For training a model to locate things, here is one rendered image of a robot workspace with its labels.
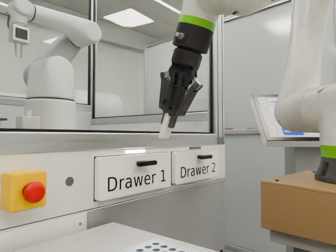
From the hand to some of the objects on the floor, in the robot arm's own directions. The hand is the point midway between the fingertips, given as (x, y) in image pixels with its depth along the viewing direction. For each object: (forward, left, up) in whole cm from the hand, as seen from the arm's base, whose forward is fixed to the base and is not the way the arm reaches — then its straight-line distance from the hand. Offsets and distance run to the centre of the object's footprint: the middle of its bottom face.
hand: (167, 126), depth 77 cm
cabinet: (+55, -10, -103) cm, 117 cm away
